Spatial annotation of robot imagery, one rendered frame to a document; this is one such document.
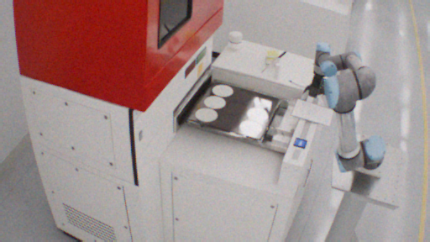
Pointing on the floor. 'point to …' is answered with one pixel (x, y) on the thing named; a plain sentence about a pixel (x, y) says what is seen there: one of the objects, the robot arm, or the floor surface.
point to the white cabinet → (225, 207)
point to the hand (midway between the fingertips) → (313, 107)
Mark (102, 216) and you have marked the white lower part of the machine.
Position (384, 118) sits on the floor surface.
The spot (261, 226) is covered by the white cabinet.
